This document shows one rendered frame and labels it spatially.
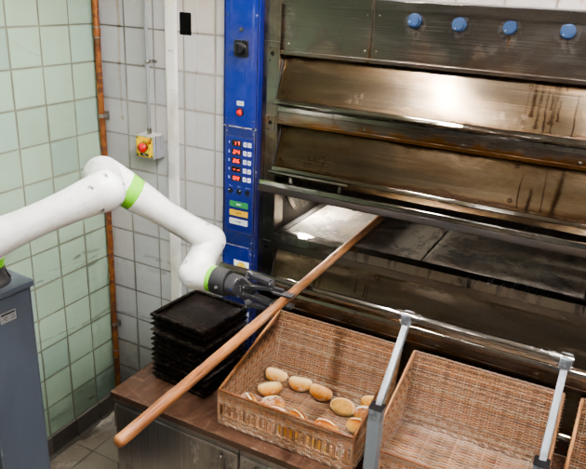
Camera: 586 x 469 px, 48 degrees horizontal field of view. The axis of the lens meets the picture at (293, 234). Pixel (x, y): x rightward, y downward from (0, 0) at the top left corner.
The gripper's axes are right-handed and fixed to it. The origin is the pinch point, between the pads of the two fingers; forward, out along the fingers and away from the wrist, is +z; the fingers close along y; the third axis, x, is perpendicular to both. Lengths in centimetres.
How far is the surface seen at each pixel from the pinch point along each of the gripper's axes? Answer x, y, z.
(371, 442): 7, 36, 37
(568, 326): -55, 11, 83
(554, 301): -52, 1, 77
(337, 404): -31, 56, 10
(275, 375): -35, 56, -20
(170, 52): -52, -66, -83
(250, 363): -27, 47, -27
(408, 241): -75, 1, 18
